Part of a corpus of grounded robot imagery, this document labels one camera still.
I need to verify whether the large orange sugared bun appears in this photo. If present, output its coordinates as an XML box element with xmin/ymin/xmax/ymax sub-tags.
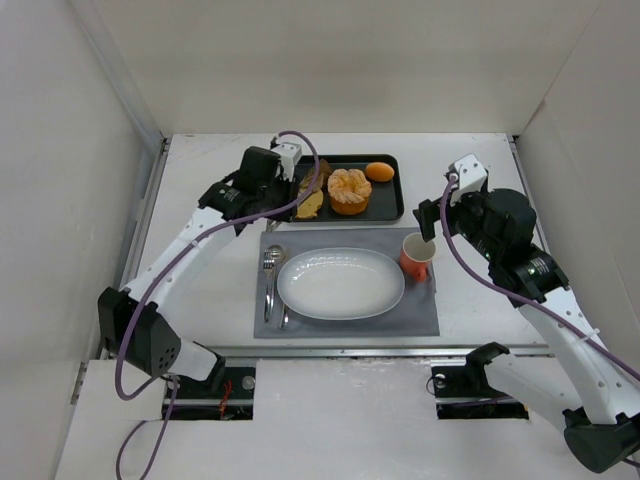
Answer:
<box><xmin>327</xmin><ymin>169</ymin><xmax>372</xmax><ymax>216</ymax></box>

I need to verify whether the silver fork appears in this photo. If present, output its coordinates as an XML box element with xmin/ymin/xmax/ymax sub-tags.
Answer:
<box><xmin>263</xmin><ymin>248</ymin><xmax>291</xmax><ymax>330</ymax></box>

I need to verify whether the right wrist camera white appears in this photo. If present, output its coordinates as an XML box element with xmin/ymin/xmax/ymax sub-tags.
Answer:
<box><xmin>445</xmin><ymin>154</ymin><xmax>488</xmax><ymax>206</ymax></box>

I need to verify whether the yellow bread slice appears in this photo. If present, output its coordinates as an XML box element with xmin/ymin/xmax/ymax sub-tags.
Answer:
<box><xmin>295</xmin><ymin>189</ymin><xmax>324</xmax><ymax>220</ymax></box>

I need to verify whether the aluminium rail frame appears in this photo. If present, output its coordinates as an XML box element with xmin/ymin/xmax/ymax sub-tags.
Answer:
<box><xmin>69</xmin><ymin>134</ymin><xmax>559</xmax><ymax>406</ymax></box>

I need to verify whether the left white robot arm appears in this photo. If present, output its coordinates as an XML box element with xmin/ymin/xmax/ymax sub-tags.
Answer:
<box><xmin>97</xmin><ymin>142</ymin><xmax>302</xmax><ymax>391</ymax></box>

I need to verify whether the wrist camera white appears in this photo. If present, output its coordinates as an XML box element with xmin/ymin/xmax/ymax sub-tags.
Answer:
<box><xmin>445</xmin><ymin>154</ymin><xmax>488</xmax><ymax>206</ymax></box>
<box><xmin>270</xmin><ymin>142</ymin><xmax>303</xmax><ymax>181</ymax></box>

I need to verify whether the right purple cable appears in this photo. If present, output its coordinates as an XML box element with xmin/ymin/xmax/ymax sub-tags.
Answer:
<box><xmin>439</xmin><ymin>172</ymin><xmax>640</xmax><ymax>464</ymax></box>

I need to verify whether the grey cloth placemat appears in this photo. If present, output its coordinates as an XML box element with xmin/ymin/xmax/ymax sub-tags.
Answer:
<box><xmin>254</xmin><ymin>228</ymin><xmax>440</xmax><ymax>339</ymax></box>

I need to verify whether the white oval plate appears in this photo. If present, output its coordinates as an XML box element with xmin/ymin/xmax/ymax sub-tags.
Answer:
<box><xmin>276</xmin><ymin>247</ymin><xmax>405</xmax><ymax>321</ymax></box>

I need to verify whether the orange mug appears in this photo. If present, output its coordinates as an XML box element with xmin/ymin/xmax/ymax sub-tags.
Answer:
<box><xmin>399</xmin><ymin>232</ymin><xmax>436</xmax><ymax>283</ymax></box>

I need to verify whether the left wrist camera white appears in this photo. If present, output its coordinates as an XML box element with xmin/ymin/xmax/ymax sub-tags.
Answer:
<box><xmin>270</xmin><ymin>142</ymin><xmax>303</xmax><ymax>181</ymax></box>

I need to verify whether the small orange round bun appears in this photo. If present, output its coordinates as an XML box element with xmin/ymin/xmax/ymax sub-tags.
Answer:
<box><xmin>364</xmin><ymin>162</ymin><xmax>395</xmax><ymax>183</ymax></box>

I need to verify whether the brown chocolate pastry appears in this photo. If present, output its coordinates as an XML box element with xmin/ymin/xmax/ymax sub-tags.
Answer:
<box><xmin>317</xmin><ymin>159</ymin><xmax>333</xmax><ymax>188</ymax></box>

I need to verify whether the silver spoon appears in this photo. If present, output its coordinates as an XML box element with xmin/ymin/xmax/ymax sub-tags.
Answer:
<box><xmin>262</xmin><ymin>245</ymin><xmax>285</xmax><ymax>323</ymax></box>

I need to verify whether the purple cable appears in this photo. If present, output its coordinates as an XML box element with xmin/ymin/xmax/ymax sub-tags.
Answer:
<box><xmin>114</xmin><ymin>130</ymin><xmax>321</xmax><ymax>480</ymax></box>
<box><xmin>439</xmin><ymin>172</ymin><xmax>640</xmax><ymax>464</ymax></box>

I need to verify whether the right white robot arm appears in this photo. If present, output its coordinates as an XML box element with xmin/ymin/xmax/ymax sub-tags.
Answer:
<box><xmin>413</xmin><ymin>186</ymin><xmax>639</xmax><ymax>473</ymax></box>

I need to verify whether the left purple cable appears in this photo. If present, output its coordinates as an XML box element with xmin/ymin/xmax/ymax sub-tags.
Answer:
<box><xmin>114</xmin><ymin>130</ymin><xmax>321</xmax><ymax>480</ymax></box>

